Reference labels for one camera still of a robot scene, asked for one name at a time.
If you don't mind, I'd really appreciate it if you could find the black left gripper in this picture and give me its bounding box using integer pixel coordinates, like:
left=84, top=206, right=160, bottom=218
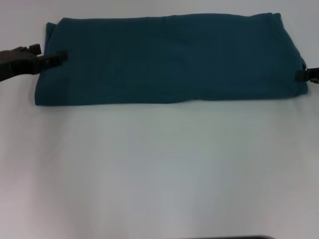
left=0, top=44, right=69, bottom=83

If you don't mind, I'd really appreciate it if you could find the teal blue t-shirt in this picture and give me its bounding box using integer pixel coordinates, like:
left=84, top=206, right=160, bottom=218
left=34, top=12, right=309, bottom=107

